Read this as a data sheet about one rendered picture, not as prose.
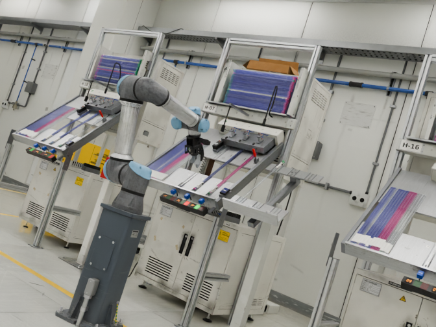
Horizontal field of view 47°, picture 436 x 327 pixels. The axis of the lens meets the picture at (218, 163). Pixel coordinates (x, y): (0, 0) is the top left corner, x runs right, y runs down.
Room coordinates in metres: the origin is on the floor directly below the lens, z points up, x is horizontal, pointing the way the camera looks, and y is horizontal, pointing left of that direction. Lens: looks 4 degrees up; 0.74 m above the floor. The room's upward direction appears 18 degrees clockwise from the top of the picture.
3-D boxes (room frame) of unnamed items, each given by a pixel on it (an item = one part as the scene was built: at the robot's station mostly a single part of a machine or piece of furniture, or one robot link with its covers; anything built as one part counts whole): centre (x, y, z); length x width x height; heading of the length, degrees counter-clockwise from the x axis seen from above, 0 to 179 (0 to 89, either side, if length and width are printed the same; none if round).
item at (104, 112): (4.26, 1.10, 0.66); 1.01 x 0.73 x 1.31; 144
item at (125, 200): (2.43, 0.35, 0.60); 0.15 x 0.15 x 0.10
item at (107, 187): (3.60, 0.70, 0.39); 0.24 x 0.24 x 0.78; 54
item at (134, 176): (2.43, 0.35, 0.72); 0.13 x 0.12 x 0.14; 51
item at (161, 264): (3.55, -0.16, 0.31); 0.70 x 0.65 x 0.62; 54
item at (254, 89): (3.42, -0.14, 1.52); 0.51 x 0.13 x 0.27; 54
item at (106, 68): (4.43, 1.00, 0.95); 1.35 x 0.82 x 1.90; 144
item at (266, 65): (3.73, -0.22, 1.82); 0.68 x 0.30 x 0.20; 54
